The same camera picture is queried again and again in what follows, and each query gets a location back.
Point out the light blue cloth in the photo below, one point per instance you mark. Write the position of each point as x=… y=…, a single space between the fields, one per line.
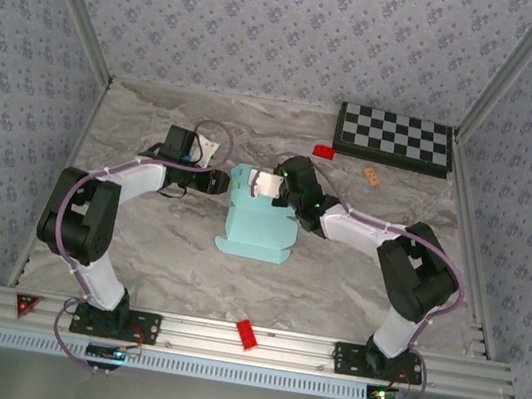
x=251 y=227

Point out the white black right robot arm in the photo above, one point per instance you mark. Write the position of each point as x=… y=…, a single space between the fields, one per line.
x=415 y=279

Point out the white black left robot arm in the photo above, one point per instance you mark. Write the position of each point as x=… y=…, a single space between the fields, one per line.
x=80 y=221

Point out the red curved toy brick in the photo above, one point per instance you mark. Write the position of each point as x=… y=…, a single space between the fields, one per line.
x=324 y=152

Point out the wooden block with tiger print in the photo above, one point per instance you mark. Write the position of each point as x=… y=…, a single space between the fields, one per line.
x=372 y=176

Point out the black grey chessboard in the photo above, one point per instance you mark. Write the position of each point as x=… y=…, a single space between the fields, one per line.
x=394 y=139

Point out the red rectangular toy brick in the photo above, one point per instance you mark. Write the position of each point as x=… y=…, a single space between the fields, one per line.
x=247 y=334

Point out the red triangle sign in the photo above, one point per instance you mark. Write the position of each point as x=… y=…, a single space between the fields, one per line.
x=26 y=304

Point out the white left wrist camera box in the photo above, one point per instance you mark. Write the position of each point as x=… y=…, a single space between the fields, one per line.
x=207 y=150

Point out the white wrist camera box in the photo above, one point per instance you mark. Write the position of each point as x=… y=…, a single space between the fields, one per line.
x=207 y=150
x=268 y=185

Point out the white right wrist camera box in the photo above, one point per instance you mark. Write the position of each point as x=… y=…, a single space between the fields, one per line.
x=268 y=185

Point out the aluminium side rail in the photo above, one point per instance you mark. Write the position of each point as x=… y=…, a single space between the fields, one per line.
x=58 y=187
x=472 y=252

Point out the aluminium frame post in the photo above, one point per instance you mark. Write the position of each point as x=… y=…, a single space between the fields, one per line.
x=514 y=72
x=74 y=2

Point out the aluminium mounting rail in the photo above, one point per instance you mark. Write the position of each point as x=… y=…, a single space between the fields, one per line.
x=204 y=336

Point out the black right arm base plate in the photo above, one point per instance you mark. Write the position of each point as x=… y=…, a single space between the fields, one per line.
x=347 y=359

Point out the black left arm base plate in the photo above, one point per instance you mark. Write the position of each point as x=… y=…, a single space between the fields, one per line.
x=144 y=327

